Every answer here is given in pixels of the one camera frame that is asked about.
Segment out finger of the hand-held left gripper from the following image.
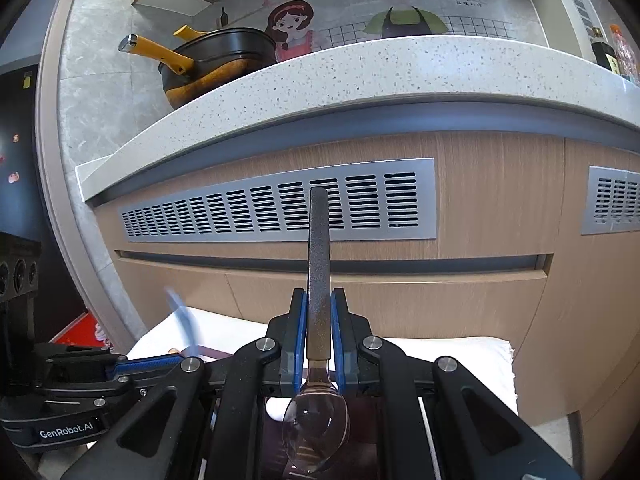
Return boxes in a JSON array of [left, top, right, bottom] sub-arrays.
[[107, 351, 201, 377]]

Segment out orange black pot yellow handle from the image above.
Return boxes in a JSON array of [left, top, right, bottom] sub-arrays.
[[117, 34, 278, 111]]

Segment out cartoon wall sticker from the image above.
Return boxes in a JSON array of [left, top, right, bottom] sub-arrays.
[[265, 0, 546, 63]]

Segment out black refrigerator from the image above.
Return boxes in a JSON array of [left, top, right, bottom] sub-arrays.
[[0, 65, 56, 241]]

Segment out red box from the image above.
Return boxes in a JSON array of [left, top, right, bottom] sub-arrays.
[[50, 312, 116, 353]]

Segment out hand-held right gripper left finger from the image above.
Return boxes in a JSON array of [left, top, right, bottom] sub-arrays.
[[60, 287, 308, 480]]

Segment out purple plastic utensil box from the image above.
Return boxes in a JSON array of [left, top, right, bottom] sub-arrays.
[[167, 345, 436, 480]]

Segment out blue-grey plastic spoon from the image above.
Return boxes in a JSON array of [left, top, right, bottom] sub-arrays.
[[165, 287, 203, 353]]

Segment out short grey vent grille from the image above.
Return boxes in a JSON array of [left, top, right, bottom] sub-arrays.
[[581, 165, 640, 235]]

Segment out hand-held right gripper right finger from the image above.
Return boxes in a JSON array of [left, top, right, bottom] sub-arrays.
[[331, 287, 583, 480]]

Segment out long grey vent grille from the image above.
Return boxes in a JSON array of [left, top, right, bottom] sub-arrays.
[[120, 158, 437, 243]]

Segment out white speckled countertop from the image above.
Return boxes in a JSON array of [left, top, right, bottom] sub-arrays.
[[75, 35, 640, 208]]

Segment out black frying pan yellow handle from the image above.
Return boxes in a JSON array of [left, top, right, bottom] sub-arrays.
[[172, 25, 278, 68]]

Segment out clear bottle orange cap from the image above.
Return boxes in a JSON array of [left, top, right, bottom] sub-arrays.
[[607, 24, 640, 86]]

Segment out white fringed table cloth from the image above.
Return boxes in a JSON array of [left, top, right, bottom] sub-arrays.
[[127, 307, 518, 416]]

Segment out clear bowl spoon black handle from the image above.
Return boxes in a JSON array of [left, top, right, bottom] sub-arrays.
[[281, 186, 351, 473]]

